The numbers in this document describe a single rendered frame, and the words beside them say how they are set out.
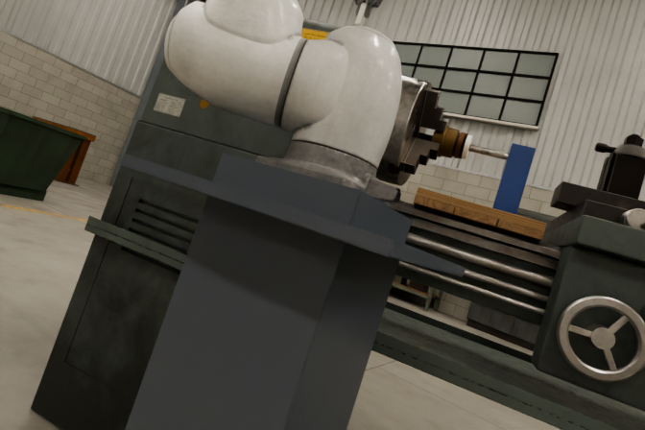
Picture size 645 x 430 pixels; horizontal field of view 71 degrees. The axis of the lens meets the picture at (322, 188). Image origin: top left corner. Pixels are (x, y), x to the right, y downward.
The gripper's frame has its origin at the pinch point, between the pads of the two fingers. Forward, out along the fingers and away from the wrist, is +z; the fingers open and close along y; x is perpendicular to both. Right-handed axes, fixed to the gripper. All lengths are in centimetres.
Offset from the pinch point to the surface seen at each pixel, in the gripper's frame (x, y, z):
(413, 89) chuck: -1.3, 21.6, 19.0
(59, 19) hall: 563, -897, -183
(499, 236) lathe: -5, 53, 51
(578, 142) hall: 656, 152, -190
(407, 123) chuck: -3.5, 23.3, 29.1
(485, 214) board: -6, 48, 47
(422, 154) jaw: 5.9, 28.1, 33.9
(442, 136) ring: 7.4, 31.7, 27.4
